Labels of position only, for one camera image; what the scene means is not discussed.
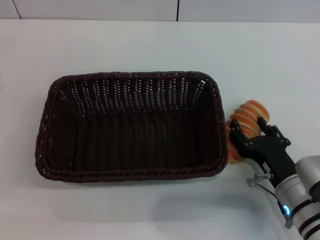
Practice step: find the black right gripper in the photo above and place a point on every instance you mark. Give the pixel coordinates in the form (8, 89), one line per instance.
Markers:
(272, 157)

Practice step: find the orange striped bread roll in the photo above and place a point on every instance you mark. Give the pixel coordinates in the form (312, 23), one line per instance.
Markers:
(250, 112)

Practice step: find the dark brown wicker basket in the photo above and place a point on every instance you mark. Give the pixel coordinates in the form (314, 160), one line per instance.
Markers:
(137, 140)

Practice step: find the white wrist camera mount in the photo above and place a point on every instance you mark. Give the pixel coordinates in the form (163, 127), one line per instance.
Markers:
(257, 167)

